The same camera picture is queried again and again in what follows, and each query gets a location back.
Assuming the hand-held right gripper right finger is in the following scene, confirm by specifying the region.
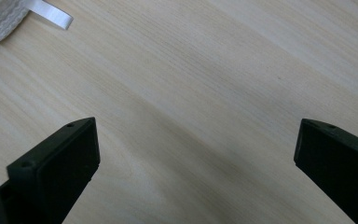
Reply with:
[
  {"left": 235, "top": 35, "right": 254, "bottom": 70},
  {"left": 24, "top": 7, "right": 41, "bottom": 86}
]
[{"left": 293, "top": 118, "right": 358, "bottom": 224}]

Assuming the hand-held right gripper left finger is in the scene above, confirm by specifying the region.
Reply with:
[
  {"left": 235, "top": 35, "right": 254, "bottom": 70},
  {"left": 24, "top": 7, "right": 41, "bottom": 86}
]
[{"left": 0, "top": 117, "right": 102, "bottom": 224}]

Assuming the white mesh laundry bag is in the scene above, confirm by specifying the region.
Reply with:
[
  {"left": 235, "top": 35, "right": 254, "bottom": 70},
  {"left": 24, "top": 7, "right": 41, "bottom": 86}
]
[{"left": 0, "top": 0, "right": 75, "bottom": 44}]

